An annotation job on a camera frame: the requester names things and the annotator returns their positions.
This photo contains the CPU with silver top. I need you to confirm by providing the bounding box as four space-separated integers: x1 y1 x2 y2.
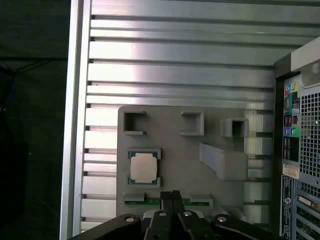
127 149 161 186

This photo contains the white paper label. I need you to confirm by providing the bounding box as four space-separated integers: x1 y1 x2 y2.
281 163 300 180

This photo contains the green RAM stick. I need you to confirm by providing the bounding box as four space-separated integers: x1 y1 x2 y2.
124 197 213 206

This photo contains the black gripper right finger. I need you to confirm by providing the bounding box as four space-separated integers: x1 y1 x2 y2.
171 190 285 240

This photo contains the grey parts rack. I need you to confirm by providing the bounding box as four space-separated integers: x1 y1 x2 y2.
116 105 249 227

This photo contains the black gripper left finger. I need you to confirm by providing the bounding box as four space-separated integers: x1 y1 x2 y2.
71 190 176 240

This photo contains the black PC case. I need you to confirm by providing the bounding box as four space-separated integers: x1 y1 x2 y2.
273 35 320 240

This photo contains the black service label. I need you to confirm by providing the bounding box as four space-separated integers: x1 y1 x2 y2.
280 174 295 240

